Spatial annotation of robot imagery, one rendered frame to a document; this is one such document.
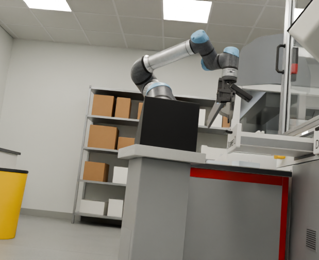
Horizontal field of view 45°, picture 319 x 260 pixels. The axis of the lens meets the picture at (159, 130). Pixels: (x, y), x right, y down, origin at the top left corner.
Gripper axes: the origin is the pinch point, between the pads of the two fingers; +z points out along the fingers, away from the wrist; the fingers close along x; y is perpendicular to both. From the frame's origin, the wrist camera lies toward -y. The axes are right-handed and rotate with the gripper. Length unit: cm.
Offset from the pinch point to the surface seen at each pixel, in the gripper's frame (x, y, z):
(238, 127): 14.6, -1.3, 5.9
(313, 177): 14.5, -34.7, 24.0
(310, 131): 8.3, -34.8, 3.4
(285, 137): 13.1, -22.2, 8.1
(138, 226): 38, 36, 50
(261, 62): -79, -31, -59
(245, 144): 13.0, -5.0, 12.6
